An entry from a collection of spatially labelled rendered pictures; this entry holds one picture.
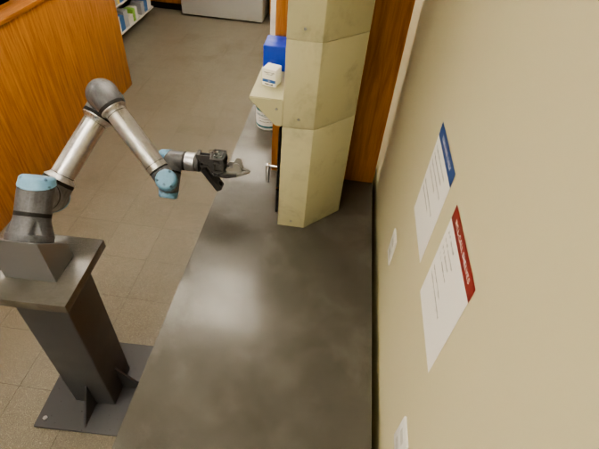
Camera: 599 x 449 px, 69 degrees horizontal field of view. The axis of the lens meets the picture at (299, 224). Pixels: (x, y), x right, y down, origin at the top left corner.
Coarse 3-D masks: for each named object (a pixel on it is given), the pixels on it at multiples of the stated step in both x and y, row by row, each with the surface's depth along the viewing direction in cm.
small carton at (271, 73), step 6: (264, 66) 147; (270, 66) 147; (276, 66) 148; (264, 72) 147; (270, 72) 146; (276, 72) 146; (264, 78) 148; (270, 78) 148; (276, 78) 148; (264, 84) 150; (270, 84) 149; (276, 84) 149
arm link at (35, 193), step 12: (24, 180) 144; (36, 180) 145; (48, 180) 148; (24, 192) 144; (36, 192) 145; (48, 192) 148; (60, 192) 158; (24, 204) 144; (36, 204) 145; (48, 204) 148
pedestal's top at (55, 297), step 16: (64, 240) 168; (80, 240) 169; (96, 240) 169; (80, 256) 163; (96, 256) 166; (0, 272) 155; (64, 272) 157; (80, 272) 158; (0, 288) 150; (16, 288) 151; (32, 288) 151; (48, 288) 152; (64, 288) 152; (80, 288) 156; (0, 304) 149; (16, 304) 148; (32, 304) 147; (48, 304) 147; (64, 304) 147
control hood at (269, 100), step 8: (256, 80) 153; (256, 88) 148; (264, 88) 148; (272, 88) 149; (280, 88) 149; (256, 96) 144; (264, 96) 144; (272, 96) 145; (280, 96) 145; (256, 104) 146; (264, 104) 145; (272, 104) 145; (280, 104) 144; (264, 112) 147; (272, 112) 147; (280, 112) 146; (272, 120) 149; (280, 120) 149
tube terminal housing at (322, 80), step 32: (288, 64) 135; (320, 64) 133; (352, 64) 142; (288, 96) 142; (320, 96) 142; (352, 96) 152; (288, 128) 150; (320, 128) 151; (352, 128) 163; (288, 160) 160; (320, 160) 162; (288, 192) 170; (320, 192) 175; (288, 224) 182
